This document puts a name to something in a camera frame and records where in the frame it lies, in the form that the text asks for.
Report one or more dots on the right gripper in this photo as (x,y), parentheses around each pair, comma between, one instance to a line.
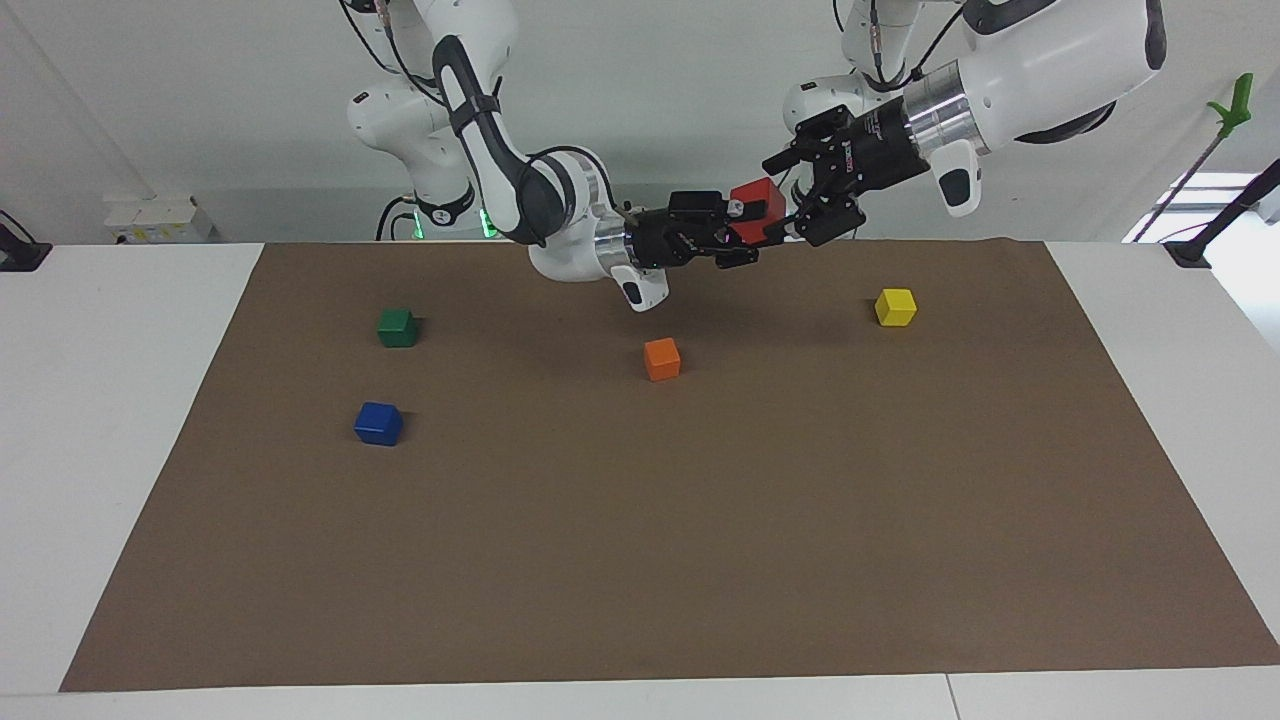
(660,242)

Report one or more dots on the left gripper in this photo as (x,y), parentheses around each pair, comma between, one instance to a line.
(880,145)

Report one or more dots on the red block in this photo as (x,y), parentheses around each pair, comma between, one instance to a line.
(756,215)

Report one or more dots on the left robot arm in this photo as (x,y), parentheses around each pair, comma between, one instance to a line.
(1050,60)

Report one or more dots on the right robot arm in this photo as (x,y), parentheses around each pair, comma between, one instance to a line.
(485,120)

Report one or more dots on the orange block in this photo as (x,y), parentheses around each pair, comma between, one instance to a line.
(662,360)

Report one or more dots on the yellow block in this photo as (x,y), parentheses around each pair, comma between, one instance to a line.
(896,308)

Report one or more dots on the green block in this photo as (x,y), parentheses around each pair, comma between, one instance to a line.
(397,328)

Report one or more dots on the blue block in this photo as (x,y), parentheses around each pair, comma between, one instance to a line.
(378,424)

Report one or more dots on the black stand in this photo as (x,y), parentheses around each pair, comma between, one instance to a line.
(1190,250)
(22,256)

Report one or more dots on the green clamp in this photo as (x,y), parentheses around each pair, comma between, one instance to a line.
(1236,108)

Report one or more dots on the white box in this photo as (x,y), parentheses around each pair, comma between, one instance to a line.
(160,220)

